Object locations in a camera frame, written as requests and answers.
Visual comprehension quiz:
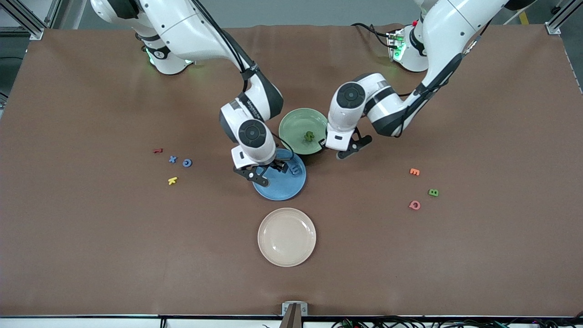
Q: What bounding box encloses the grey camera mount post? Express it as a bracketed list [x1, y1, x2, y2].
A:
[279, 304, 302, 328]

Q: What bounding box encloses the green plate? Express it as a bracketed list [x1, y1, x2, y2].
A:
[278, 108, 329, 156]

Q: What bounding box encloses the beige plate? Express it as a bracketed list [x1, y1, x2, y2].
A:
[257, 207, 317, 267]

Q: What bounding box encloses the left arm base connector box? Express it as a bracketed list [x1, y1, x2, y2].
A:
[386, 28, 407, 63]

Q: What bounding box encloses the black cable bundle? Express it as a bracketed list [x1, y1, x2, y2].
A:
[330, 316, 583, 328]

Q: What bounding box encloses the aluminium frame profile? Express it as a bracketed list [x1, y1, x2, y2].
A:
[0, 0, 62, 41]
[545, 0, 583, 35]

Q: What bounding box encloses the black base cable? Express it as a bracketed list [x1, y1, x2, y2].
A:
[351, 22, 394, 50]

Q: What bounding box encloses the blue plate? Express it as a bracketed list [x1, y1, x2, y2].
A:
[251, 149, 307, 201]

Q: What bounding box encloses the brown table cover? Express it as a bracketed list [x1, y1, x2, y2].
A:
[0, 24, 583, 317]

